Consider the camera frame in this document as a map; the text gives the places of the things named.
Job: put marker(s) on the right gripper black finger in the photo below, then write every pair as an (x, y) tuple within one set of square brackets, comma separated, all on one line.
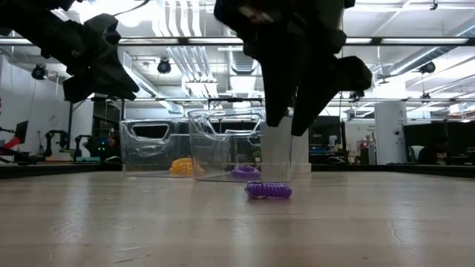
[(310, 104), (278, 100)]

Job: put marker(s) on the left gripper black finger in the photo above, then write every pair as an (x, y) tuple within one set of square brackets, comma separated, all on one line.
[(111, 92), (118, 79)]

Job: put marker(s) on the black background robot arm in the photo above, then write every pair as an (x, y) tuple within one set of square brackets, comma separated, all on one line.
[(50, 137), (78, 142)]

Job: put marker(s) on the black ceiling spotlight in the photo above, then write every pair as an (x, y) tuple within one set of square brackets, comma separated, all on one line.
[(164, 66), (427, 68), (39, 71)]

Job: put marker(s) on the person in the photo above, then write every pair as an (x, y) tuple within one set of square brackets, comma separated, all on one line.
[(438, 152), (114, 141)]

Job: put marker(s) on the white hexagonal plant pot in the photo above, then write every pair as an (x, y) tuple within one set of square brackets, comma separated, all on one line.
[(302, 152)]

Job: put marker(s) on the clear plastic bin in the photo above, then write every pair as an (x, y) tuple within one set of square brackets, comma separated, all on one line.
[(156, 155), (222, 155)]

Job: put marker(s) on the black overhead beam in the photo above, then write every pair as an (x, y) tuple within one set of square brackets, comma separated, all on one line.
[(185, 41)]

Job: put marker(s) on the white pillar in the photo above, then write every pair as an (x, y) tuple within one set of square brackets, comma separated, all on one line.
[(389, 133)]

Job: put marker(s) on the black monitor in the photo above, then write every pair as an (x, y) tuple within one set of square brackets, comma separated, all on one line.
[(21, 130)]

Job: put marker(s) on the red object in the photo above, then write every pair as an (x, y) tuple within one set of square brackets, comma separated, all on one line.
[(13, 144)]

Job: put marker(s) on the silver ventilation duct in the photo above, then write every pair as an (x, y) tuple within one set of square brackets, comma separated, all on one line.
[(241, 63)]

